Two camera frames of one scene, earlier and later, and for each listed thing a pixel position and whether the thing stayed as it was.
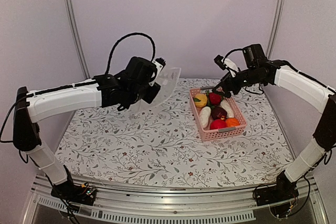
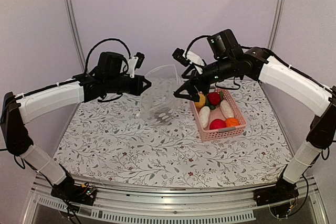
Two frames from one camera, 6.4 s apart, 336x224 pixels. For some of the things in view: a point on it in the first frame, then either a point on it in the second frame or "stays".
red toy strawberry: [215, 99] stays
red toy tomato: [218, 124] stays
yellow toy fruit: [200, 99] stays
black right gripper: [226, 80] to [190, 85]
